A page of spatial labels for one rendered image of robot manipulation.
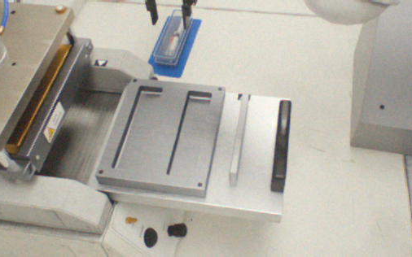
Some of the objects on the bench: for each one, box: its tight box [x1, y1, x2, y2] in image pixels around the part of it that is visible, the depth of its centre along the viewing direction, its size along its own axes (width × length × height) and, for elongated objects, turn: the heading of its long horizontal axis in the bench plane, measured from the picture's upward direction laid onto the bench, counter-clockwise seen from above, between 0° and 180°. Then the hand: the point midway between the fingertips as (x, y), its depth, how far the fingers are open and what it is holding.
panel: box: [108, 201, 186, 257], centre depth 82 cm, size 2×30×19 cm, turn 172°
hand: (169, 15), depth 109 cm, fingers open, 8 cm apart
